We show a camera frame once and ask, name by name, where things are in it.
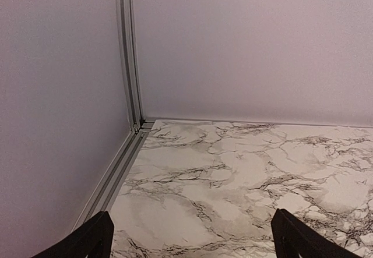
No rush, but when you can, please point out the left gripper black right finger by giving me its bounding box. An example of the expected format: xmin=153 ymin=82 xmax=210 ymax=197
xmin=271 ymin=208 xmax=359 ymax=258

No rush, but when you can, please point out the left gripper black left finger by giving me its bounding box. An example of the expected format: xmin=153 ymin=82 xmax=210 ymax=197
xmin=34 ymin=211 xmax=114 ymax=258

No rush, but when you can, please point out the left side aluminium rail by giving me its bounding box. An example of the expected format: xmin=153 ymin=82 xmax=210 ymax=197
xmin=72 ymin=122 xmax=154 ymax=230

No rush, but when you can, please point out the left aluminium frame post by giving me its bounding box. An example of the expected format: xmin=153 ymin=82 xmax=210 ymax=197
xmin=116 ymin=0 xmax=145 ymax=133

